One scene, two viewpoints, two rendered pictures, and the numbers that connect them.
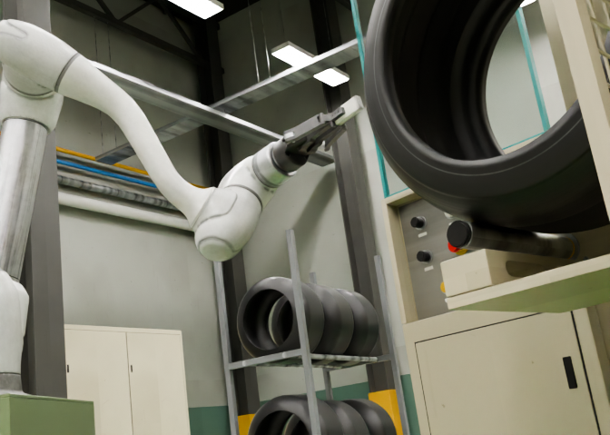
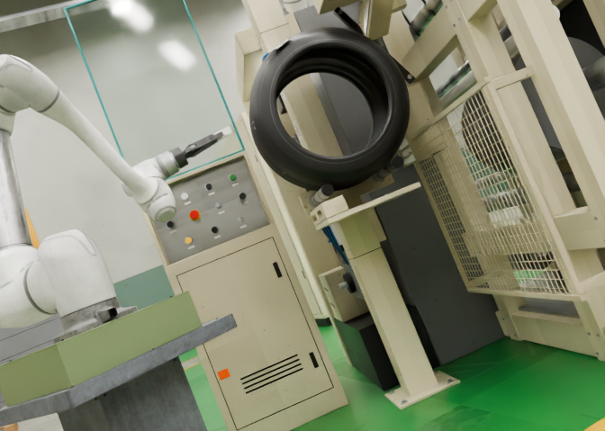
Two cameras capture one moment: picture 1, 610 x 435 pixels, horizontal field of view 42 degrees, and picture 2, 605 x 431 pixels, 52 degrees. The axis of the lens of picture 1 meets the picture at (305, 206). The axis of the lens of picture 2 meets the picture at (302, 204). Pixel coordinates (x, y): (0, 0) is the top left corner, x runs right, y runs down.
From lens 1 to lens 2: 159 cm
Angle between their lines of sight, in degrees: 53
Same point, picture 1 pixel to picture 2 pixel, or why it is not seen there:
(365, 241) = not seen: outside the picture
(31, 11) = not seen: outside the picture
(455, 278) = (329, 209)
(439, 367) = (197, 285)
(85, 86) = (67, 109)
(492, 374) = (232, 282)
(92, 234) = not seen: outside the picture
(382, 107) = (280, 132)
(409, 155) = (301, 155)
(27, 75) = (27, 98)
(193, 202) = (148, 186)
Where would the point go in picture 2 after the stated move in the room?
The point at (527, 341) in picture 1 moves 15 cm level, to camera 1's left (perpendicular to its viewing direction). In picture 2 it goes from (251, 259) to (230, 267)
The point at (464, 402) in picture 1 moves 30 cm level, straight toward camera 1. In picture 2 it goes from (216, 301) to (253, 288)
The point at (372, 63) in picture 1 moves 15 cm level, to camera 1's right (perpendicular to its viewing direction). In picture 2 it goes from (269, 110) to (294, 107)
